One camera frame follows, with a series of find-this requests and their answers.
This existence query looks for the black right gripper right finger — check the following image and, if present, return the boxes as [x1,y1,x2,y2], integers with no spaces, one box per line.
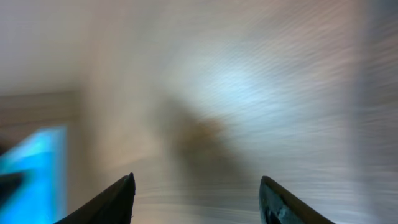
[259,176,333,224]

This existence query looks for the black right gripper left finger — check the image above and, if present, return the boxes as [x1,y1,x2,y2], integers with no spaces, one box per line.
[56,172,136,224]

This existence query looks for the blue Galaxy smartphone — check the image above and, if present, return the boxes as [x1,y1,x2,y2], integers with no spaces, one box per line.
[1,126,67,224]

